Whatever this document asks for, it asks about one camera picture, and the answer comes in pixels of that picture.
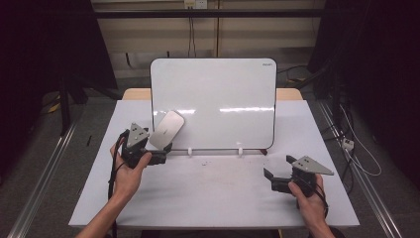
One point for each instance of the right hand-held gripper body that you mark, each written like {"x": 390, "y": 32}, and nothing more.
{"x": 303, "y": 177}

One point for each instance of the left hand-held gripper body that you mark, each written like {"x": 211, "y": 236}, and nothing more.
{"x": 133, "y": 145}

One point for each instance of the white whiteboard eraser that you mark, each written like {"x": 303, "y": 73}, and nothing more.
{"x": 166, "y": 129}

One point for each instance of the white whiteboard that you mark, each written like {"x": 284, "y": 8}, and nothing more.
{"x": 224, "y": 86}

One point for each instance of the person's right hand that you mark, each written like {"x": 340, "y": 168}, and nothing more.
{"x": 307, "y": 206}

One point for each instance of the person's left hand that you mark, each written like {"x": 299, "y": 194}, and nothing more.
{"x": 128, "y": 180}

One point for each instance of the dark red stand foot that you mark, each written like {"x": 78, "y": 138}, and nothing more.
{"x": 263, "y": 152}

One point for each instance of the white whiteboard stand clip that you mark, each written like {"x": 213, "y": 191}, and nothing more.
{"x": 240, "y": 151}
{"x": 190, "y": 151}

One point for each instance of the small black floor object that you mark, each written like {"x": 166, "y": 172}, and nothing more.
{"x": 88, "y": 140}

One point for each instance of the white power strip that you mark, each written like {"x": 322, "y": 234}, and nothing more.
{"x": 347, "y": 143}

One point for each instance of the black curtain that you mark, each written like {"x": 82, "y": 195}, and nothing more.
{"x": 379, "y": 66}
{"x": 43, "y": 46}

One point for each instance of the black horizontal bar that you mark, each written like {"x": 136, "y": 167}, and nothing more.
{"x": 204, "y": 13}

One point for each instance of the aluminium floor rail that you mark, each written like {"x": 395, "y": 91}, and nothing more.
{"x": 43, "y": 178}
{"x": 363, "y": 178}

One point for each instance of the white wall socket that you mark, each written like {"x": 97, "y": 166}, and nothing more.
{"x": 195, "y": 3}

